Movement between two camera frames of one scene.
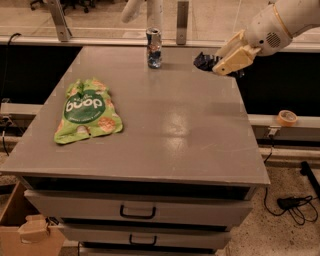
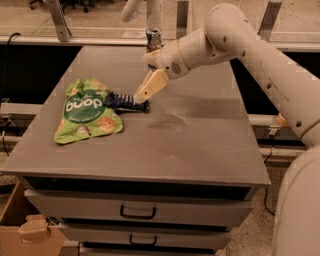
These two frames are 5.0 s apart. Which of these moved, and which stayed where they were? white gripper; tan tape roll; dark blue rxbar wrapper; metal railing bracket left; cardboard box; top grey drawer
Moved: dark blue rxbar wrapper; white gripper
Stayed: tan tape roll; cardboard box; top grey drawer; metal railing bracket left
